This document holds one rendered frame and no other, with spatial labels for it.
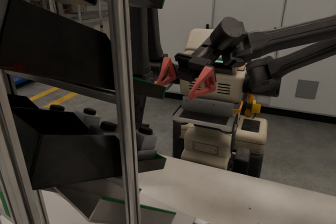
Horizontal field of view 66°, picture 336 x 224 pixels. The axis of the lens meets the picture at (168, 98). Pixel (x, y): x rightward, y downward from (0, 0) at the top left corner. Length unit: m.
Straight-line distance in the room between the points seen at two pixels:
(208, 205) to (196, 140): 0.38
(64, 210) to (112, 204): 0.50
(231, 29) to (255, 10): 2.69
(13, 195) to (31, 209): 0.03
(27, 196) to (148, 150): 0.29
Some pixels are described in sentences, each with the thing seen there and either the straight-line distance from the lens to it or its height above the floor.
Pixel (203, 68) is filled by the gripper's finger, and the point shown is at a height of 1.37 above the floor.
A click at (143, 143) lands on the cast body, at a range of 0.52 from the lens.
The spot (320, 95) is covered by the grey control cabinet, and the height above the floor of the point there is 0.36.
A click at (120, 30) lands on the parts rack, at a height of 1.49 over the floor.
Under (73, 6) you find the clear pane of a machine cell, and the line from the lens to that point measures 5.86.
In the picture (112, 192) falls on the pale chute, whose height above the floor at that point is 1.07.
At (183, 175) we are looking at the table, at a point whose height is 0.86.
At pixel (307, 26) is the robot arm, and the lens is 0.76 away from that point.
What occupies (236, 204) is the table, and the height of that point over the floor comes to 0.86.
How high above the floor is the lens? 1.54
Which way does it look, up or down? 23 degrees down
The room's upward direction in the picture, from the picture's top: straight up
